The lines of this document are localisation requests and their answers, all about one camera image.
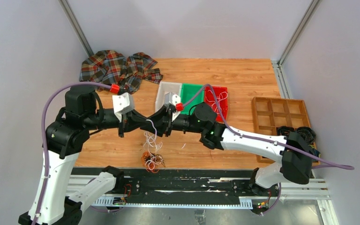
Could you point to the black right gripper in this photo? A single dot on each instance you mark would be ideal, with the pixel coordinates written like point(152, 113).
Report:
point(161, 115)

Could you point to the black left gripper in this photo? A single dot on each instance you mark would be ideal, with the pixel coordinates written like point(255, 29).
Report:
point(131, 120)

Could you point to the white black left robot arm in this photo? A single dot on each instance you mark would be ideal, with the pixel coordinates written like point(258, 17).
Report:
point(63, 141)

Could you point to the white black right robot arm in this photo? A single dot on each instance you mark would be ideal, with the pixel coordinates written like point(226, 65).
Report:
point(292, 157)

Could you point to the white plastic bin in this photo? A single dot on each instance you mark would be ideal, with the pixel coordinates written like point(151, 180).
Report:
point(164, 88)

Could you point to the green plastic bin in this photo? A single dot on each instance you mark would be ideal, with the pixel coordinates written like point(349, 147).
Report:
point(188, 91)

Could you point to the plaid flannel shirt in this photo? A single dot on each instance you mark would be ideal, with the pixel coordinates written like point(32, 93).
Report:
point(111, 67)

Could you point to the red plastic bin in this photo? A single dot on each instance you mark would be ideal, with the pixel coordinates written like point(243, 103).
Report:
point(217, 100)

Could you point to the wooden compartment tray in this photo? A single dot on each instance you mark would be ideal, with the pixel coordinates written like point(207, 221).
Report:
point(280, 116)

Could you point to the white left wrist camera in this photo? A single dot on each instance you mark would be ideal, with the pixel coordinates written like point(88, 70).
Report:
point(122, 104)

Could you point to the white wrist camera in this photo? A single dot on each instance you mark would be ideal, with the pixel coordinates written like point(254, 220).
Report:
point(173, 104)
point(122, 104)

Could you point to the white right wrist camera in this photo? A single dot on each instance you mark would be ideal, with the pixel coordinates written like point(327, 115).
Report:
point(173, 104)

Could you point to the black mounting rail base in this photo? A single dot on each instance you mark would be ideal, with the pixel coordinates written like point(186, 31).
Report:
point(189, 188)

